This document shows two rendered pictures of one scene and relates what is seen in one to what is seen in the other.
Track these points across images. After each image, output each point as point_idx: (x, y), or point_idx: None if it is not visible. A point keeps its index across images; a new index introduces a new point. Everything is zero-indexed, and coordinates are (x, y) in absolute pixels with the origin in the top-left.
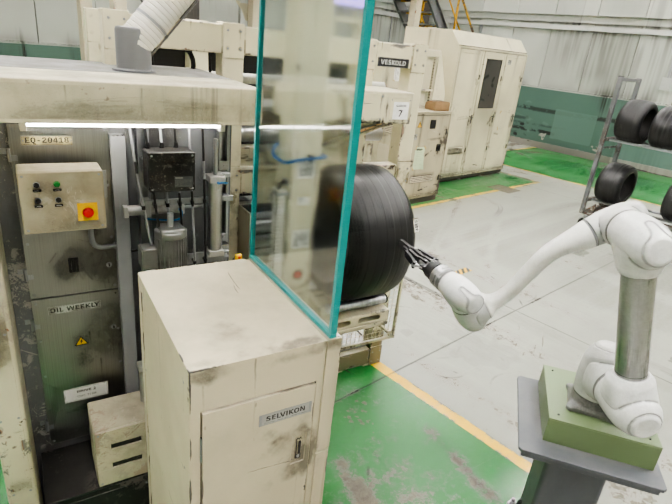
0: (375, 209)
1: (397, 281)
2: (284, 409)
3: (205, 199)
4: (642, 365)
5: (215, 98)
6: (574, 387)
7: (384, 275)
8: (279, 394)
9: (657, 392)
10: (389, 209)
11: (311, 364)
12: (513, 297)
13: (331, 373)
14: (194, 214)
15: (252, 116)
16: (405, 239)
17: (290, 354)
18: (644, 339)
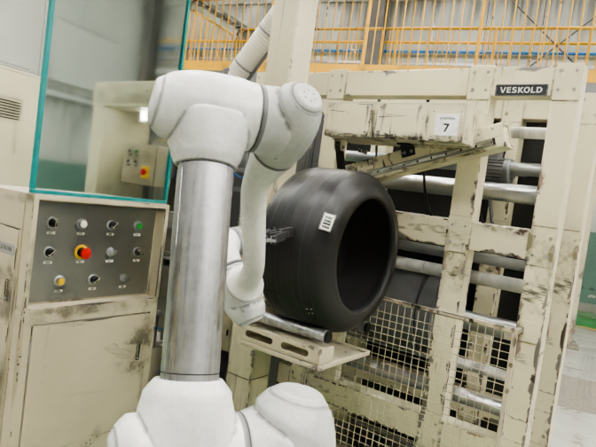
0: (286, 192)
1: (301, 294)
2: (3, 242)
3: None
4: (164, 341)
5: None
6: None
7: (278, 273)
8: (2, 225)
9: (162, 416)
10: (300, 196)
11: (19, 210)
12: (247, 267)
13: (27, 227)
14: (231, 207)
15: None
16: (301, 231)
17: (11, 194)
18: (169, 283)
